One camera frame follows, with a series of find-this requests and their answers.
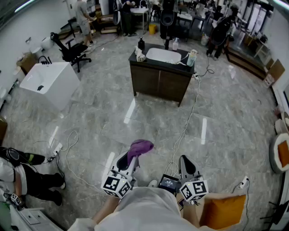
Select person's white shirt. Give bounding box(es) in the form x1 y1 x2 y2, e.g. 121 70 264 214
67 186 200 231

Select clear water jug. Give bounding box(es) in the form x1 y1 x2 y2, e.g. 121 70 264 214
200 32 210 46

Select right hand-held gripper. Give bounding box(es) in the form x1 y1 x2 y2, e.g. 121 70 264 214
179 155 210 202

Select orange cushion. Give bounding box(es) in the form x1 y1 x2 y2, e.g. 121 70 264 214
204 194 247 230

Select person's right forearm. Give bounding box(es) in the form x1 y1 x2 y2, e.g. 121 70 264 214
181 200 202 229

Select beige towel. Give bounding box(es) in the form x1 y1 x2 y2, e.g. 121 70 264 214
135 46 147 62

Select person's left forearm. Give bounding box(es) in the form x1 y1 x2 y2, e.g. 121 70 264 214
92 195 121 226

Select black screen device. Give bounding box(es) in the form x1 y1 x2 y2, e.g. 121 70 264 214
158 174 181 194

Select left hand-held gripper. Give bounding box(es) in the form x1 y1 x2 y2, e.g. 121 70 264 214
101 150 139 199

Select white sink basin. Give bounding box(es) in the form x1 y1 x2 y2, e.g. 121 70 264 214
146 47 182 64

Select long white power cable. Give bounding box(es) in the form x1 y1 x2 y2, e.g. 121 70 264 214
166 76 202 179

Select white boxy appliance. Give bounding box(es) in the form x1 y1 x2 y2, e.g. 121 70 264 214
9 207 58 231

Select dark wooden sink cabinet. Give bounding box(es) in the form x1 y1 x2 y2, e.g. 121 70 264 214
128 42 196 107

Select cardboard sheets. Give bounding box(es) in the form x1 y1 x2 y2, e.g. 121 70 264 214
264 59 286 89

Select black office chair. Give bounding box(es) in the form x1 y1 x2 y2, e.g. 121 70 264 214
50 32 92 73

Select round white pet bed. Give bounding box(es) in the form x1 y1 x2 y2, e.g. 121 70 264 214
269 133 289 174

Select black bathtub faucet set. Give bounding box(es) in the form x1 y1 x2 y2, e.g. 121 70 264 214
37 55 53 66

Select low wooden platform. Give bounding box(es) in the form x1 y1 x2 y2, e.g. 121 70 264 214
225 45 271 80

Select purple cloth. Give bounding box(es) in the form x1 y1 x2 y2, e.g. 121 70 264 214
126 139 155 169

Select large cardboard box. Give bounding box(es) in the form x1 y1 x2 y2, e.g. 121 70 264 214
16 52 38 74

